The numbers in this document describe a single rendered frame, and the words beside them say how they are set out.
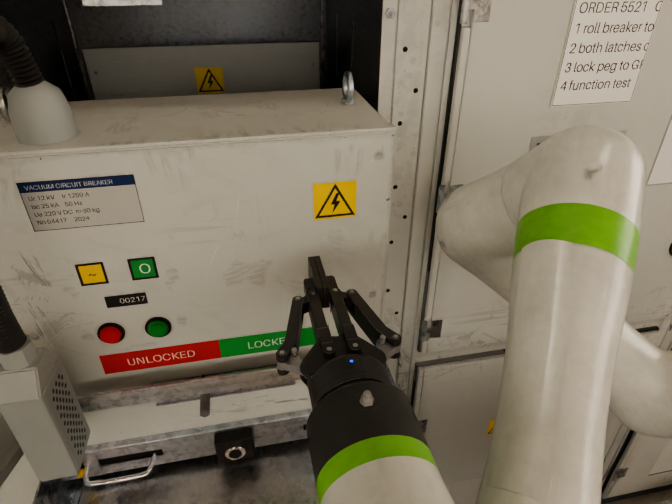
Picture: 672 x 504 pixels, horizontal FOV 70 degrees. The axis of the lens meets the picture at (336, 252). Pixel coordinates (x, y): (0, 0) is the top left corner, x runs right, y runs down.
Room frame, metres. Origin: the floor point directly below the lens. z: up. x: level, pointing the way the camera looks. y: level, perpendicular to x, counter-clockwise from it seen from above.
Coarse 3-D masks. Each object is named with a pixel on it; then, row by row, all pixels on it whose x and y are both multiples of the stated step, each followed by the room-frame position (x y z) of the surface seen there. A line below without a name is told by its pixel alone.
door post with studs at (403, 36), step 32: (384, 0) 0.75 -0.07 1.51; (416, 0) 0.75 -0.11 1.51; (384, 32) 0.75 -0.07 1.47; (416, 32) 0.75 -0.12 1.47; (384, 64) 0.75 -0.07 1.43; (416, 64) 0.75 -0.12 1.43; (384, 96) 0.75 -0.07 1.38; (416, 96) 0.76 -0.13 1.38; (416, 128) 0.76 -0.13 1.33; (384, 320) 0.75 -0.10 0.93
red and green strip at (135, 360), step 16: (256, 336) 0.52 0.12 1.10; (272, 336) 0.52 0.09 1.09; (304, 336) 0.53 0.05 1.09; (128, 352) 0.48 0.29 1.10; (144, 352) 0.49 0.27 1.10; (160, 352) 0.49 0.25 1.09; (176, 352) 0.50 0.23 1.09; (192, 352) 0.50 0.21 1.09; (208, 352) 0.51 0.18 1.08; (224, 352) 0.51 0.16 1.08; (240, 352) 0.51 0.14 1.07; (256, 352) 0.52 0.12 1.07; (112, 368) 0.48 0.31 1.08; (128, 368) 0.48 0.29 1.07; (144, 368) 0.49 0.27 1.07
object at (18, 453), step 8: (0, 416) 0.53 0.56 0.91; (0, 424) 0.52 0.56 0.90; (0, 432) 0.52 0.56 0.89; (8, 432) 0.53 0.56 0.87; (0, 440) 0.51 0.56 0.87; (8, 440) 0.52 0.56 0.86; (16, 440) 0.54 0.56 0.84; (0, 448) 0.50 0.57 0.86; (8, 448) 0.52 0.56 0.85; (16, 448) 0.52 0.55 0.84; (0, 456) 0.50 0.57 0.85; (8, 456) 0.50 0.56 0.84; (16, 456) 0.50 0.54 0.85; (0, 464) 0.49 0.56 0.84; (8, 464) 0.48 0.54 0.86; (0, 472) 0.46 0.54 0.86; (8, 472) 0.47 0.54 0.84; (0, 480) 0.46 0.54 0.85
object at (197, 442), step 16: (272, 416) 0.52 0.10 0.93; (288, 416) 0.52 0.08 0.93; (304, 416) 0.52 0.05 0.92; (176, 432) 0.49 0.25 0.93; (192, 432) 0.49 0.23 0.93; (208, 432) 0.49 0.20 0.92; (256, 432) 0.51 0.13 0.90; (272, 432) 0.51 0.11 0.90; (288, 432) 0.52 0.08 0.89; (304, 432) 0.52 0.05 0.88; (96, 448) 0.46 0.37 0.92; (112, 448) 0.46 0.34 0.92; (128, 448) 0.47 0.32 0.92; (144, 448) 0.47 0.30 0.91; (160, 448) 0.47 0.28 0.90; (176, 448) 0.48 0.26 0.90; (192, 448) 0.48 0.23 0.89; (208, 448) 0.49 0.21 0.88; (112, 464) 0.46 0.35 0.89; (128, 464) 0.46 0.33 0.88; (144, 464) 0.47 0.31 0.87; (64, 480) 0.44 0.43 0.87
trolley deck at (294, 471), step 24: (216, 456) 0.50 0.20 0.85; (264, 456) 0.50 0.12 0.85; (288, 456) 0.50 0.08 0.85; (96, 480) 0.46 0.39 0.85; (144, 480) 0.46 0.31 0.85; (168, 480) 0.46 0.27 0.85; (192, 480) 0.46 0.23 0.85; (216, 480) 0.46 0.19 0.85; (240, 480) 0.46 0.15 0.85; (264, 480) 0.46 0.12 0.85; (288, 480) 0.46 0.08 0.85; (312, 480) 0.46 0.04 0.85
